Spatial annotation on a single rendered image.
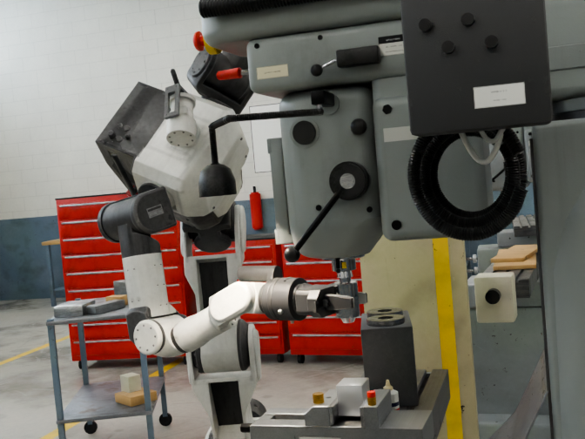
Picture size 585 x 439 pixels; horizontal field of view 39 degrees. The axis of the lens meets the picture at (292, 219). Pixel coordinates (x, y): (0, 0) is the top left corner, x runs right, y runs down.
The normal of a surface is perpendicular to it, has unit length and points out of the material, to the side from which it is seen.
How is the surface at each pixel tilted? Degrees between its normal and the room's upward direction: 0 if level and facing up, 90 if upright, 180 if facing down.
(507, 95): 90
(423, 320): 90
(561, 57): 90
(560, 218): 90
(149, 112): 58
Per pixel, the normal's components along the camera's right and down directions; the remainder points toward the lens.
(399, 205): -0.28, 0.07
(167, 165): -0.10, -0.48
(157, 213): 0.73, -0.17
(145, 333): -0.50, 0.01
